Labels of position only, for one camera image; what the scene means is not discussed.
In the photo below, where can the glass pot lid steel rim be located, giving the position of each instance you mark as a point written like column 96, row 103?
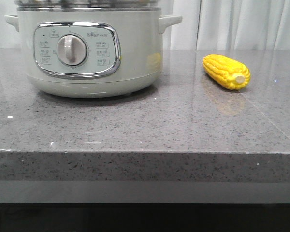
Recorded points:
column 86, row 3

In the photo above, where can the yellow corn cob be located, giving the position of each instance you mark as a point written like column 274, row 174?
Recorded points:
column 229, row 73

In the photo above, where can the pale green electric cooking pot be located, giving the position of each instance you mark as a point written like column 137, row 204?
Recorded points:
column 91, row 52

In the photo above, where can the white curtain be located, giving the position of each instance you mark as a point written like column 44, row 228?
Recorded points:
column 228, row 24

